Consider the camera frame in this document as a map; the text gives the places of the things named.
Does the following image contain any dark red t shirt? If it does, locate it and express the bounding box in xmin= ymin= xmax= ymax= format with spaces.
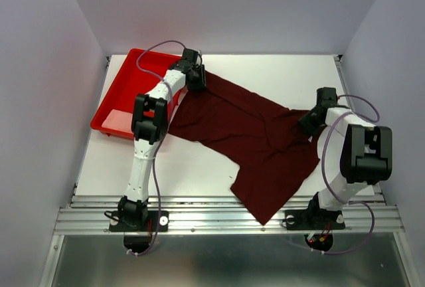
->
xmin=169 ymin=73 xmax=319 ymax=225

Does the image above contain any red plastic tray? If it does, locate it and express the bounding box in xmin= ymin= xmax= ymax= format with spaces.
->
xmin=90 ymin=48 xmax=183 ymax=141

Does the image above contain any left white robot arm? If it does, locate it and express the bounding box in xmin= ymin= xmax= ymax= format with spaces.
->
xmin=118 ymin=59 xmax=207 ymax=230

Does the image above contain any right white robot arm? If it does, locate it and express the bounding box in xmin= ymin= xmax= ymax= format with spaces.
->
xmin=292 ymin=106 xmax=392 ymax=229

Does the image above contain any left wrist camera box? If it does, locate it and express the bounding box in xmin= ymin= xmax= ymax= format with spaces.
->
xmin=181 ymin=48 xmax=203 ymax=65

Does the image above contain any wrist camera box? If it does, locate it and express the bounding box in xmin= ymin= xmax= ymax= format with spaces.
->
xmin=181 ymin=48 xmax=203 ymax=65
xmin=316 ymin=87 xmax=338 ymax=109

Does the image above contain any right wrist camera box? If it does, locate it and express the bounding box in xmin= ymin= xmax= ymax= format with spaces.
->
xmin=316 ymin=87 xmax=338 ymax=109

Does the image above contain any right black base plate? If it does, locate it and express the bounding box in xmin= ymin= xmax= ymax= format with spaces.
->
xmin=282 ymin=209 xmax=345 ymax=231

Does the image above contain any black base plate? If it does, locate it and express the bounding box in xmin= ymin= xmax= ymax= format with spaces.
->
xmin=104 ymin=210 xmax=169 ymax=233
xmin=282 ymin=209 xmax=345 ymax=231

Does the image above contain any aluminium rail frame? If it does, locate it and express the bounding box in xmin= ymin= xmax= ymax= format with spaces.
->
xmin=38 ymin=53 xmax=412 ymax=287

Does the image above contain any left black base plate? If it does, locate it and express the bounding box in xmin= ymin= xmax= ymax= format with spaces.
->
xmin=104 ymin=210 xmax=169 ymax=233

